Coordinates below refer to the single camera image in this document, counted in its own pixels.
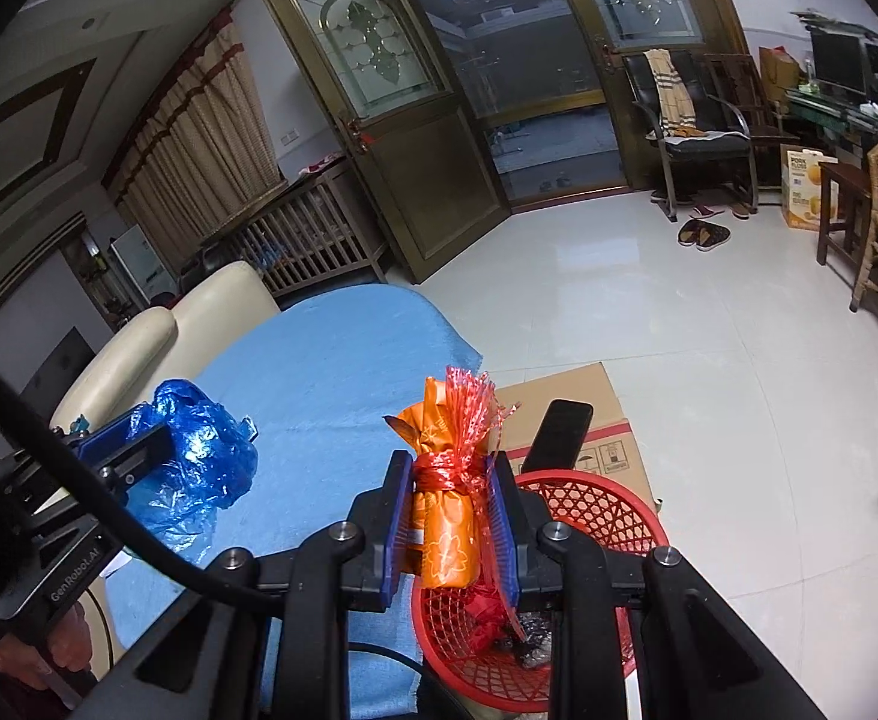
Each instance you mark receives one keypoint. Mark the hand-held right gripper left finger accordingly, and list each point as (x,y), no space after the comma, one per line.
(394,570)

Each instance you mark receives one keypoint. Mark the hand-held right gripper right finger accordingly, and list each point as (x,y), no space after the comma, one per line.
(505,540)

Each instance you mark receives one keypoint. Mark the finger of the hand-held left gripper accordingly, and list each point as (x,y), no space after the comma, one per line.
(138,465)
(112,431)

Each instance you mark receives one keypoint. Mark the orange wrapper with red ribbon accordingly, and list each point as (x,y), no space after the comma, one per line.
(446,525)

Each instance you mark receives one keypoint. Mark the blue plastic bag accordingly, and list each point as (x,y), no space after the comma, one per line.
(199,457)

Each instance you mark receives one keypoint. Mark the red plastic basket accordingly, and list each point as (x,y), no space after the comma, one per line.
(604,502)

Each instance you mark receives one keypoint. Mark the person's left hand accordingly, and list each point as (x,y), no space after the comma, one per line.
(33,660)

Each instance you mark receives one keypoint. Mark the black television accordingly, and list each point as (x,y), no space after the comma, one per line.
(60,367)

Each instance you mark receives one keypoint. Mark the crumpled silver foil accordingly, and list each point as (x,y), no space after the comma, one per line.
(532,641)

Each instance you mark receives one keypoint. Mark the black rectangular object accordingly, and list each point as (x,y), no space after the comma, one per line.
(559,431)

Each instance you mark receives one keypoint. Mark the cardboard box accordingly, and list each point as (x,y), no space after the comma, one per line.
(619,427)

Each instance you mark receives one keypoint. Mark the white air conditioner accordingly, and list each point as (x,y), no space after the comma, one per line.
(138,259)

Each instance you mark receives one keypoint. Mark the blue tablecloth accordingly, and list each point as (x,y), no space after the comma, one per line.
(334,360)

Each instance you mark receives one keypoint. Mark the wooden crib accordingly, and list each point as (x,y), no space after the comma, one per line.
(311,240)

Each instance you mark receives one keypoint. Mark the beige striped curtain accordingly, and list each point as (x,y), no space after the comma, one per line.
(191,135)

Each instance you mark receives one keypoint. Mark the pink cloth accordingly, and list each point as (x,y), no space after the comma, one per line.
(322,165)

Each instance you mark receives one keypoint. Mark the black armchair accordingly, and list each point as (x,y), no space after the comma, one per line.
(709,144)

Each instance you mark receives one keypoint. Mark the orange printed carton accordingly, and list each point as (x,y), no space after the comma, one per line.
(806,195)

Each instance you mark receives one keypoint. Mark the striped beige scarf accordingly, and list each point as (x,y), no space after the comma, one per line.
(671,94)

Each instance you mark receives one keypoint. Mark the dark wooden stool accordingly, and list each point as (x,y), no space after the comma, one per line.
(844,176)

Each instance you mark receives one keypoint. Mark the dark wooden chair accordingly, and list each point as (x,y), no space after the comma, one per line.
(739,86)

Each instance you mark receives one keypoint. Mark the glass desk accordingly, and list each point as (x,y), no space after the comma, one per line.
(821,109)

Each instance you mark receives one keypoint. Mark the brown paper bag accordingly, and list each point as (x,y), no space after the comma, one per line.
(778,75)

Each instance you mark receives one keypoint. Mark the closed wooden glass door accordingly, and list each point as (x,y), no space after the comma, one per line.
(634,15)

